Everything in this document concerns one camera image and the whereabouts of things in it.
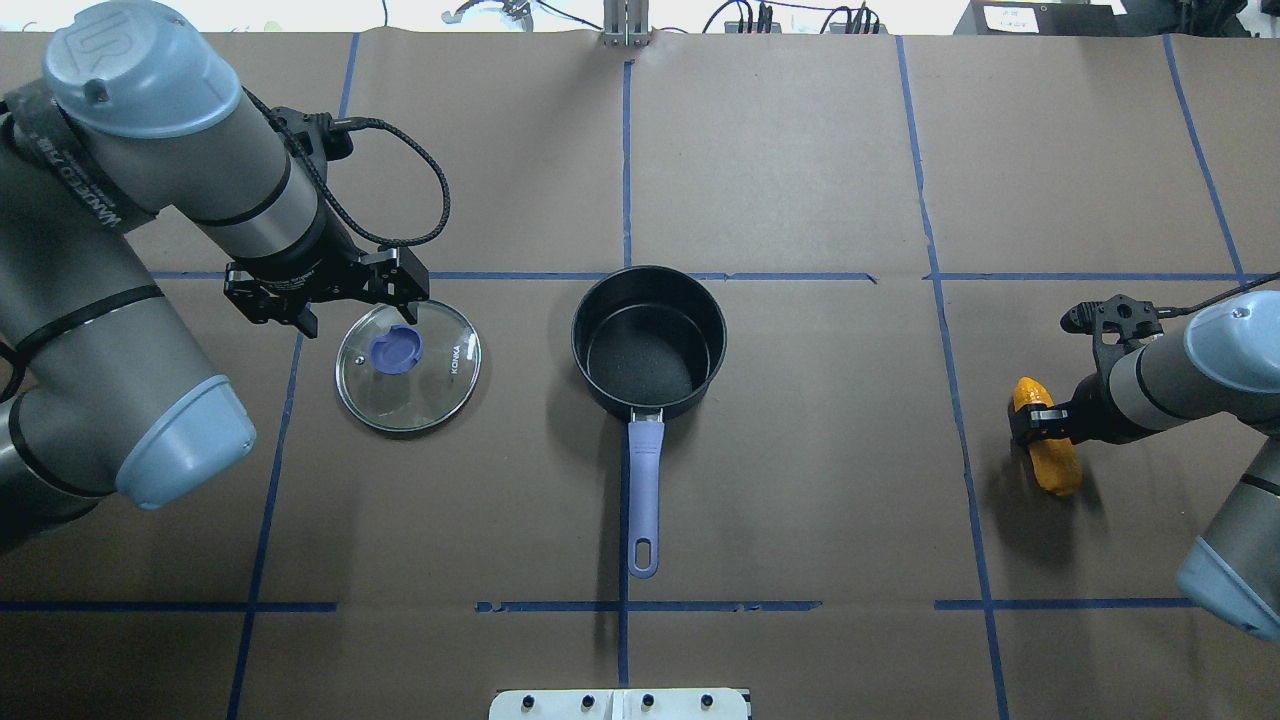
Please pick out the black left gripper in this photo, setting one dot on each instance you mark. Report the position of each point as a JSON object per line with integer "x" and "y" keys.
{"x": 292, "y": 279}

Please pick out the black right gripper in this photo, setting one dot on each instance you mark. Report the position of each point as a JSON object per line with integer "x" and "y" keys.
{"x": 1092, "y": 417}

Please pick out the yellow corn cob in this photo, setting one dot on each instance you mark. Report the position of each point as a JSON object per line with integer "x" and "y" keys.
{"x": 1055, "y": 465}

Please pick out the glass pot lid purple knob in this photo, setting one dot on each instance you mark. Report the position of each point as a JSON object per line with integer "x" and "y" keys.
{"x": 404, "y": 378}

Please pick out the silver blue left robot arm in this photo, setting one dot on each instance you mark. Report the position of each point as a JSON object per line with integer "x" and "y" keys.
{"x": 110, "y": 394}

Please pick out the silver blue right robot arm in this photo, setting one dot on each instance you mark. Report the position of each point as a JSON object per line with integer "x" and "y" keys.
{"x": 1156, "y": 369}

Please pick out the purple black saucepan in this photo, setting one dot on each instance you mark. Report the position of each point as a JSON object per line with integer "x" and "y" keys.
{"x": 648, "y": 340}

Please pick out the black power supply box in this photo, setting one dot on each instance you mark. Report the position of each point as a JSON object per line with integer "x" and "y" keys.
{"x": 1037, "y": 18}

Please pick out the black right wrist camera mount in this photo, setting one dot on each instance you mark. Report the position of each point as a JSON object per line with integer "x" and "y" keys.
{"x": 1118, "y": 327}

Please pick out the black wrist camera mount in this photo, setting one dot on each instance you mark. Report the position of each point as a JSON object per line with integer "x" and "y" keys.
{"x": 319, "y": 137}
{"x": 1118, "y": 327}

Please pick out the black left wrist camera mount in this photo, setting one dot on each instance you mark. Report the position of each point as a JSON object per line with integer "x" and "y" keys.
{"x": 319, "y": 137}

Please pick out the aluminium frame post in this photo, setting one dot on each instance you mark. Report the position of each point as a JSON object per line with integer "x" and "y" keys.
{"x": 625, "y": 23}

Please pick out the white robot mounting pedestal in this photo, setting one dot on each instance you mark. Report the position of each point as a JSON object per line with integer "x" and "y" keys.
{"x": 623, "y": 703}

